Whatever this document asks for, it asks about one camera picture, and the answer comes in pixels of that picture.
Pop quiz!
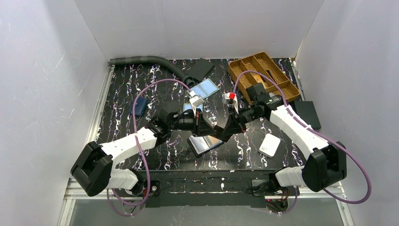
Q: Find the wicker divided tray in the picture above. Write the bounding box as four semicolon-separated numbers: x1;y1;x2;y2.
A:
227;52;300;103

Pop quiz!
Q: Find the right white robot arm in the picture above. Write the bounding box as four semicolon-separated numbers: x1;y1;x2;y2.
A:
215;83;347;192

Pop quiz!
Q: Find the black card holder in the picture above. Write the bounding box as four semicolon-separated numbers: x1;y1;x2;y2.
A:
187;136;224;158

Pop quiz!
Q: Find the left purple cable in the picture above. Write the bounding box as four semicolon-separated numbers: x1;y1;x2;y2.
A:
106;78;195;217

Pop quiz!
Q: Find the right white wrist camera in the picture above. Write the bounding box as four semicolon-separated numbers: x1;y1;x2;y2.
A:
223;92;239;113

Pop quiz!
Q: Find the purple cable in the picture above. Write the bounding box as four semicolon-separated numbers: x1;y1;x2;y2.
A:
106;78;195;217
232;70;372;215

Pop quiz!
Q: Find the wooden piece in tray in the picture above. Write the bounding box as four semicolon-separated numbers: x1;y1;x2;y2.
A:
251;73;268;89

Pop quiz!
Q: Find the blue snap wallet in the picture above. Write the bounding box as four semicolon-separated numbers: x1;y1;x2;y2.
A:
129;97;149;117

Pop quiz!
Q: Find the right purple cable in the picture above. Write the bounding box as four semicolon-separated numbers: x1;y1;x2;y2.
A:
232;70;372;215

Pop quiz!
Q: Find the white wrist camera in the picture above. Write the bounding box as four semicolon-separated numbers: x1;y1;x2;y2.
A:
189;95;204;115
223;92;239;113

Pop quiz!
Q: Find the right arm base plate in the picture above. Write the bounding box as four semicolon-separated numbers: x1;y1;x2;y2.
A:
246;179;300;199

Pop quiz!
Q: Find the white box with code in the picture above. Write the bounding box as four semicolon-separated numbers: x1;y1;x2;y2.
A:
258;133;281;158

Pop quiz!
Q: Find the black square pad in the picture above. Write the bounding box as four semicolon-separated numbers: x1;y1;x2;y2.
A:
186;58;215;82

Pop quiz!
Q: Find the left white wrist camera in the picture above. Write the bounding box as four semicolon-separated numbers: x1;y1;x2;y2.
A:
189;95;204;115

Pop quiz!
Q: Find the black box right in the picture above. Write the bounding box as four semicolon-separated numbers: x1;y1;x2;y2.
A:
292;100;321;130

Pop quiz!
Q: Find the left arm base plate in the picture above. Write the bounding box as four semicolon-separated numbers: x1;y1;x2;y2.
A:
115;179;160;197

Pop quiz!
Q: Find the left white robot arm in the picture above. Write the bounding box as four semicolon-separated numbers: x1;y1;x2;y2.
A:
70;102;223;197

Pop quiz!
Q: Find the grey corrugated hose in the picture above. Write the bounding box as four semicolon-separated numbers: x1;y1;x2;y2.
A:
110;56;198;89

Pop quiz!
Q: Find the green card holder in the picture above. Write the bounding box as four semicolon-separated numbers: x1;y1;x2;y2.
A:
183;103;203;113
191;78;220;101

